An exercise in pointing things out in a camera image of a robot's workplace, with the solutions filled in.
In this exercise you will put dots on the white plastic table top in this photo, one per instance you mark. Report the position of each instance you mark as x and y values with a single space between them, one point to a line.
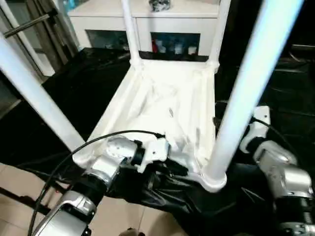
160 98

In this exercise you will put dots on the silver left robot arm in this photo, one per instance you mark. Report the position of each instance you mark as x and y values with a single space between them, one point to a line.
103 167

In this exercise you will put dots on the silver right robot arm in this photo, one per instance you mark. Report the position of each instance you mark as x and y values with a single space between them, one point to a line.
283 172

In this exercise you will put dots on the black fabric backdrop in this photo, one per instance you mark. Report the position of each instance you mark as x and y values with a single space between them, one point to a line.
241 24

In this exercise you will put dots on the dark horizontal bar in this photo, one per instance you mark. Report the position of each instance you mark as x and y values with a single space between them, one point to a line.
304 46

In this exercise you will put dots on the black plastic mat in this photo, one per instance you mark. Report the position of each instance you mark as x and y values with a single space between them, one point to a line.
73 86

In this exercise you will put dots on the black bundle in clear bag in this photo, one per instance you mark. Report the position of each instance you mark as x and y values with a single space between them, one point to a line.
160 5

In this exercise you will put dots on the white glass-door cabinet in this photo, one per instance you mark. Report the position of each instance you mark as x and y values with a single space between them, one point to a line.
110 19

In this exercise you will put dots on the teal printed plastic sheet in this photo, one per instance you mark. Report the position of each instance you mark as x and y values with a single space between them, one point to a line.
71 3

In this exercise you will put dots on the grey metal tripod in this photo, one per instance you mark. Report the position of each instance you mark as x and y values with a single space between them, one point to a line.
29 32

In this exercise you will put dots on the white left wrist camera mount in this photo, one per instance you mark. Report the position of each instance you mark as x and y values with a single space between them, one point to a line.
157 150

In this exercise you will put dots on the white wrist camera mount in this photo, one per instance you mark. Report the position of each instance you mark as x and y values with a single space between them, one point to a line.
258 123
157 150

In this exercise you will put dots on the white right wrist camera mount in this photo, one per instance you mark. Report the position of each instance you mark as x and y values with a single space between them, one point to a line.
258 123

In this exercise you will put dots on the black folding table frame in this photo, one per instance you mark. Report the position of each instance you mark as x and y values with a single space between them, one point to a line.
24 194

